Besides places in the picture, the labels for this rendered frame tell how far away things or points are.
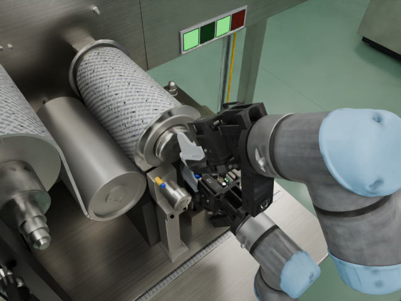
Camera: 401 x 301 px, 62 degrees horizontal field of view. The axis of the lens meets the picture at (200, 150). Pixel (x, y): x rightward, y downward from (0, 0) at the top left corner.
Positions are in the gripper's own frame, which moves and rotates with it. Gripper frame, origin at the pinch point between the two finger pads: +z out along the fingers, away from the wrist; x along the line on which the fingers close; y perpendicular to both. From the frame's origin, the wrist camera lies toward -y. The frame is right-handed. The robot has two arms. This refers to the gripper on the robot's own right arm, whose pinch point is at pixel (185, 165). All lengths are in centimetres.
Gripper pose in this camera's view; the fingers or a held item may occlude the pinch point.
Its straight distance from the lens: 77.5
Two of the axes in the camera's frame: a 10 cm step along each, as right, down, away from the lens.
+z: -6.3, -6.0, 4.9
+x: -7.8, 4.7, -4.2
